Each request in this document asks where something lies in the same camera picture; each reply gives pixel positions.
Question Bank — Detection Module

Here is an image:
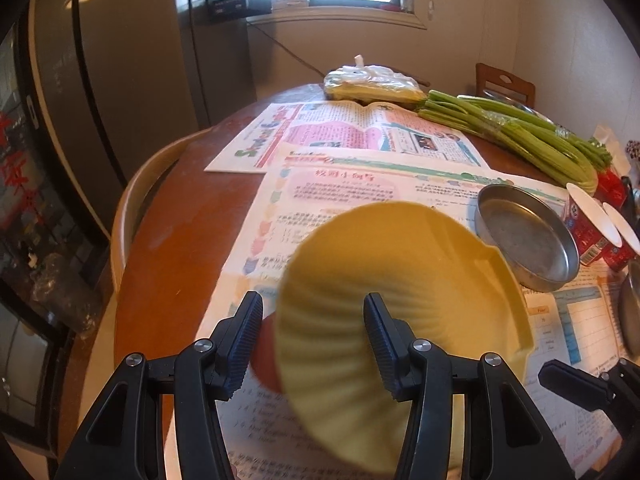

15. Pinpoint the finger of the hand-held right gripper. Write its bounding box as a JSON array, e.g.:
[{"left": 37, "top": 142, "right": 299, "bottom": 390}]
[
  {"left": 538, "top": 359, "right": 616, "bottom": 409},
  {"left": 606, "top": 357, "right": 640, "bottom": 441}
]

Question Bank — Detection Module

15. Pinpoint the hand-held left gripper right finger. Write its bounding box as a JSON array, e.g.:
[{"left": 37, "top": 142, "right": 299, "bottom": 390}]
[{"left": 363, "top": 293, "right": 576, "bottom": 480}]

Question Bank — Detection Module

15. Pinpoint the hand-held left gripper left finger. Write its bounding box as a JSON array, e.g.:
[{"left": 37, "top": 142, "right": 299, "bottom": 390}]
[{"left": 54, "top": 291, "right": 264, "bottom": 480}]

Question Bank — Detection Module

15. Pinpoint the yellow shell-shaped plate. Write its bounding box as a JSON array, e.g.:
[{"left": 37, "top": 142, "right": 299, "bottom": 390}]
[{"left": 249, "top": 201, "right": 533, "bottom": 480}]

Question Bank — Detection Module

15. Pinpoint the red and white paper bowl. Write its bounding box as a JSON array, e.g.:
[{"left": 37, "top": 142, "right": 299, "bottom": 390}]
[
  {"left": 602, "top": 202, "right": 640, "bottom": 273},
  {"left": 562, "top": 182, "right": 626, "bottom": 267}
]

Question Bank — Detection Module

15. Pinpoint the blue table newspaper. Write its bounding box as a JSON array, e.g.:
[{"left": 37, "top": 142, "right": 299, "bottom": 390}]
[{"left": 520, "top": 260, "right": 633, "bottom": 466}]

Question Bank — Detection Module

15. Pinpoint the steel bowl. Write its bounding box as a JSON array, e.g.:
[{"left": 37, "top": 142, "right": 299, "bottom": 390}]
[{"left": 617, "top": 257, "right": 640, "bottom": 352}]

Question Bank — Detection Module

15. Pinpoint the round steel plate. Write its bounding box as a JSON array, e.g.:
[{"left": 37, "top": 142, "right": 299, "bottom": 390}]
[{"left": 475, "top": 183, "right": 582, "bottom": 293}]

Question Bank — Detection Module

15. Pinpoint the green banner newspaper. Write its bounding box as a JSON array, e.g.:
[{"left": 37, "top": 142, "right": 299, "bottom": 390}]
[{"left": 212, "top": 142, "right": 586, "bottom": 480}]

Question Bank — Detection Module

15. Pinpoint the beige curved chair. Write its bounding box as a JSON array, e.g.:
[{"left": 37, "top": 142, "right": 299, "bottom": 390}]
[{"left": 110, "top": 127, "right": 216, "bottom": 293}]

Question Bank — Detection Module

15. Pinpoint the red tissue box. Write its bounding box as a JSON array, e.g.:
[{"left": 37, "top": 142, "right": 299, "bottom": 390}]
[{"left": 592, "top": 125, "right": 636, "bottom": 211}]

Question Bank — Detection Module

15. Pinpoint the pink printed newspaper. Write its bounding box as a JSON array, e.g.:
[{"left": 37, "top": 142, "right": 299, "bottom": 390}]
[{"left": 204, "top": 101, "right": 492, "bottom": 174}]

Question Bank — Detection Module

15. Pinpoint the large celery bunch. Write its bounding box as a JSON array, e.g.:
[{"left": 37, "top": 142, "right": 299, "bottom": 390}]
[{"left": 417, "top": 90, "right": 601, "bottom": 198}]

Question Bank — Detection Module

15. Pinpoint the dark glass door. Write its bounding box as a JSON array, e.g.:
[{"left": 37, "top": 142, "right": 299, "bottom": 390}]
[{"left": 0, "top": 25, "right": 112, "bottom": 443}]

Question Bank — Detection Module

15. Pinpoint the leafy celery bunch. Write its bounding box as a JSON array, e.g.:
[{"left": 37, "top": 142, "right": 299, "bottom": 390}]
[{"left": 457, "top": 95, "right": 615, "bottom": 171}]

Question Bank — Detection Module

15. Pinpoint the plastic bag of corn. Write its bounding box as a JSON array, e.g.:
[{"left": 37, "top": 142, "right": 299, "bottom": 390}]
[{"left": 322, "top": 55, "right": 426, "bottom": 106}]

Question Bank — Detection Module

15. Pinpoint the grey refrigerator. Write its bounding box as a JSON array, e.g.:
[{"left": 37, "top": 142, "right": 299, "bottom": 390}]
[{"left": 27, "top": 0, "right": 213, "bottom": 241}]

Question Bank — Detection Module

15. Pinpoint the wooden chair with cutout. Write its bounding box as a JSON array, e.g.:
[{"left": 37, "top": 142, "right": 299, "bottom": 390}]
[{"left": 475, "top": 62, "right": 536, "bottom": 109}]

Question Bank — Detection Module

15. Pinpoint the black box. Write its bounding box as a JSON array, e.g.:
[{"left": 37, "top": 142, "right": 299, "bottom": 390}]
[{"left": 207, "top": 0, "right": 274, "bottom": 24}]

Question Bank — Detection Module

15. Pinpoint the thin black cable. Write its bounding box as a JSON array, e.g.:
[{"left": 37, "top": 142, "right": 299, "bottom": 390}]
[{"left": 249, "top": 24, "right": 332, "bottom": 79}]

